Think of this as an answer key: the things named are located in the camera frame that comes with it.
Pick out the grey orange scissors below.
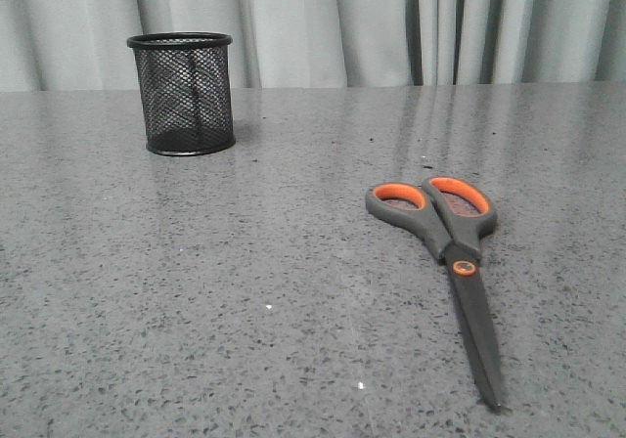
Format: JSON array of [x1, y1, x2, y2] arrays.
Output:
[[365, 177, 505, 413]]

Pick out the black mesh pen holder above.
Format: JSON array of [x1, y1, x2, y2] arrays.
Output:
[[127, 32, 236, 156]]

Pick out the grey curtain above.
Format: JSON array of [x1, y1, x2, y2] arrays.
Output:
[[1, 0, 625, 92]]

